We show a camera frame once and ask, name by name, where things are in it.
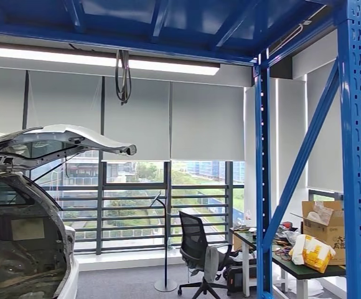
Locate blue metal shelf rack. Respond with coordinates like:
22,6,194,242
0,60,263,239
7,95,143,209
0,0,361,299

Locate grey roller blind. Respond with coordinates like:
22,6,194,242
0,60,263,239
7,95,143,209
28,70,103,131
307,39,361,197
0,68,26,133
171,82,246,162
104,77,170,162

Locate black mesh office chair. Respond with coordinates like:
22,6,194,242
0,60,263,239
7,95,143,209
177,211,236,299

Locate black floor stand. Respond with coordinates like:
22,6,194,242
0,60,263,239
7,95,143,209
149,191,178,293

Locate grey garment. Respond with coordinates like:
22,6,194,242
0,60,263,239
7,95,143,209
203,245,220,283

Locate white car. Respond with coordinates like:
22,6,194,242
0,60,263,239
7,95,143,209
0,124,137,299

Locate black desk white legs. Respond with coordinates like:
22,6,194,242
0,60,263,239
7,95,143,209
230,227,259,299
272,243,361,299

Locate black equipment case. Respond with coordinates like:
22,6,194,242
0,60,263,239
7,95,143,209
224,263,258,295

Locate clear plastic wrap pile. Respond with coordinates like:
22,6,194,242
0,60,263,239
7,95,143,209
273,224,301,246

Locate long white light strip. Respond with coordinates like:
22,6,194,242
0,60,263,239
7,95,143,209
0,41,221,77

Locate clear plastic packing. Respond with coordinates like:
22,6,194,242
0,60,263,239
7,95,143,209
307,204,335,225

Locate yellow white plastic bag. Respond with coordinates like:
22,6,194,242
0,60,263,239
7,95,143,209
289,234,337,274

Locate printed cardboard box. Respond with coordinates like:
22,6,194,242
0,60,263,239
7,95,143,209
291,200,361,266

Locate black hanging cable loop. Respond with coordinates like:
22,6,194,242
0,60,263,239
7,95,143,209
115,49,132,106

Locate tangle of coloured wires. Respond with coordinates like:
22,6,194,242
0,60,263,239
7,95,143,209
273,245,293,262

